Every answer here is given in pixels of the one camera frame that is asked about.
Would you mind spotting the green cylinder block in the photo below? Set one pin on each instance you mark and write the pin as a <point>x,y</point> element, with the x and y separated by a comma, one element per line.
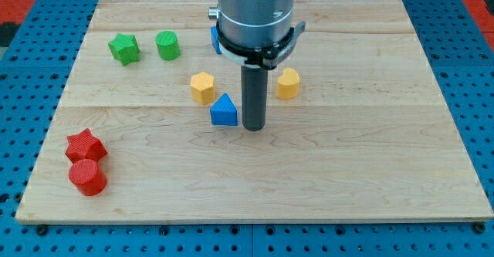
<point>167,45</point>

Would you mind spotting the yellow hexagon block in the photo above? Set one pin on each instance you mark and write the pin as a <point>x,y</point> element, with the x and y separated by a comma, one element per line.
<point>202,88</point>

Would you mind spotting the wooden board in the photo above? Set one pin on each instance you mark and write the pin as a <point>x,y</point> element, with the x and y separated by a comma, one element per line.
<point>369,138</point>

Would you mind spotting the blue triangle block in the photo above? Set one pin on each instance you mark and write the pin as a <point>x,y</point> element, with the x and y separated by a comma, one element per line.
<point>223,112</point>

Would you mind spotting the blue block behind arm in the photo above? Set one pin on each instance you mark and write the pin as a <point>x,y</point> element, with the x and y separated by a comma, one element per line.
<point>214,40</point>

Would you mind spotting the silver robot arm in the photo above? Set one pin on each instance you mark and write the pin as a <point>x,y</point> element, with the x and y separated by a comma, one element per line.
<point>254,23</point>

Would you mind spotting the red cylinder block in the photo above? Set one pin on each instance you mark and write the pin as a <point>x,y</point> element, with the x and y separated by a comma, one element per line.
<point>87,176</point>

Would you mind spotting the green star block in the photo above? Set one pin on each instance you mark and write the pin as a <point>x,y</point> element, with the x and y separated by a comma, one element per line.
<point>125,48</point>

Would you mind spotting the red star block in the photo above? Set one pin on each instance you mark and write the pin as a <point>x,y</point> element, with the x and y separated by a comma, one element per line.
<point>85,146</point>

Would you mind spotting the yellow heart block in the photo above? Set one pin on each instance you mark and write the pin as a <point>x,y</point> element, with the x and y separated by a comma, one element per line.
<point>288,84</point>

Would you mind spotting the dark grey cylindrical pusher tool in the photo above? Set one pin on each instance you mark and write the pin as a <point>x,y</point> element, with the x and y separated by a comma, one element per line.
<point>254,94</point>

